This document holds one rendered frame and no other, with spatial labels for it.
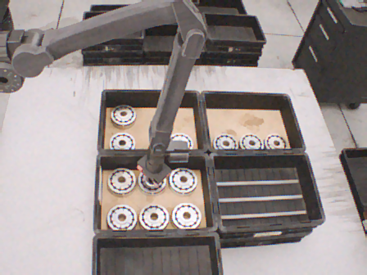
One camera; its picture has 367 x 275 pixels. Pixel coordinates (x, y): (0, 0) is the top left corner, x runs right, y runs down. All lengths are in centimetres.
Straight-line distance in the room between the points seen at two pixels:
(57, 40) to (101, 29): 10
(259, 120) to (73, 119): 84
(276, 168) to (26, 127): 111
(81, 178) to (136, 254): 44
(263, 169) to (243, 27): 142
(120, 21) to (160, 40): 175
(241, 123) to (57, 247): 90
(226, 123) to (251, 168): 23
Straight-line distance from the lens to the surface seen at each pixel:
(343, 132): 294
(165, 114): 96
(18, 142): 163
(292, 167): 147
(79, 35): 80
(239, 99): 151
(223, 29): 253
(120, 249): 121
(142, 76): 180
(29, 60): 83
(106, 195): 128
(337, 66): 257
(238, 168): 138
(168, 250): 121
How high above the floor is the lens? 199
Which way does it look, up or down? 55 degrees down
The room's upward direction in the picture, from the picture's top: 12 degrees clockwise
